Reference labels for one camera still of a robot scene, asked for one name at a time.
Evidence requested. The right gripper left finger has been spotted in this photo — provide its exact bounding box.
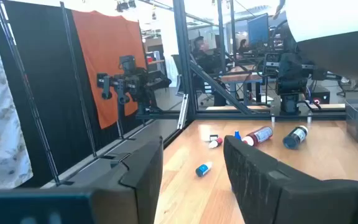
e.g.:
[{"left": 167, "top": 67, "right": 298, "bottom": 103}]
[{"left": 91, "top": 136, "right": 164, "bottom": 224}]

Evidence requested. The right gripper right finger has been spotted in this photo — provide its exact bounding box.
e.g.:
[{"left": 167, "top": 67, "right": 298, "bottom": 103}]
[{"left": 223, "top": 135, "right": 358, "bottom": 224}]

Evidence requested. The large black food coloring bottle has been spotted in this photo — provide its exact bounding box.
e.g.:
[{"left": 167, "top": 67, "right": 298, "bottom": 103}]
[{"left": 282, "top": 125, "right": 309, "bottom": 150}]

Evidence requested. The large red food coloring bottle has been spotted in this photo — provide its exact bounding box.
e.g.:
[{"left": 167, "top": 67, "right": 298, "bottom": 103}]
[{"left": 242, "top": 125, "right": 274, "bottom": 147}]

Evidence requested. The small blue food coloring bottle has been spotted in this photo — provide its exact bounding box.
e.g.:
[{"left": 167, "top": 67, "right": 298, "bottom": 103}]
[{"left": 195, "top": 161, "right": 213, "bottom": 178}]

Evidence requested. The small red food coloring bottle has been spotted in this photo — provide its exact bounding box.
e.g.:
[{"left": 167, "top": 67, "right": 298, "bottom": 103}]
[{"left": 208, "top": 137, "right": 224, "bottom": 149}]

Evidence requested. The wooden background desk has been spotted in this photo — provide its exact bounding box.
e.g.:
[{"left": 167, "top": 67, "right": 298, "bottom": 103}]
[{"left": 221, "top": 63, "right": 267, "bottom": 103}]

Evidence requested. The computer monitor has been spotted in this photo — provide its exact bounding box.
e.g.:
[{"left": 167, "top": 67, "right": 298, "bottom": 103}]
[{"left": 247, "top": 12, "right": 270, "bottom": 47}]

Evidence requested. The person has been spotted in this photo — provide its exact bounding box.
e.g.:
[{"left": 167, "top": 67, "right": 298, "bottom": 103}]
[
  {"left": 193, "top": 35, "right": 218, "bottom": 74},
  {"left": 237, "top": 39, "right": 250, "bottom": 54}
]

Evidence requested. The white globe lamp black base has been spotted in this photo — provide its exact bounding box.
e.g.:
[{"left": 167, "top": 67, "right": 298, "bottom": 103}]
[{"left": 284, "top": 0, "right": 358, "bottom": 184}]

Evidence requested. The thin black stand pole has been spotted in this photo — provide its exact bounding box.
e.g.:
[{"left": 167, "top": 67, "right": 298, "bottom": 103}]
[
  {"left": 60, "top": 1, "right": 98, "bottom": 158},
  {"left": 0, "top": 0, "right": 62, "bottom": 187}
]

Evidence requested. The orange cloth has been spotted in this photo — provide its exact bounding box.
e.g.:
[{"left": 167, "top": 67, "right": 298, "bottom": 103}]
[{"left": 71, "top": 10, "right": 147, "bottom": 130}]

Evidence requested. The black partition curtain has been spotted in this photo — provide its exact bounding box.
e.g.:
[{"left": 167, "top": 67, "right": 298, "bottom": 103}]
[{"left": 0, "top": 0, "right": 142, "bottom": 187}]

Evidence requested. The silver metal bracket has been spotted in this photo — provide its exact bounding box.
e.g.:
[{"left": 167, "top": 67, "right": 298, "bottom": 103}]
[{"left": 177, "top": 94, "right": 189, "bottom": 130}]

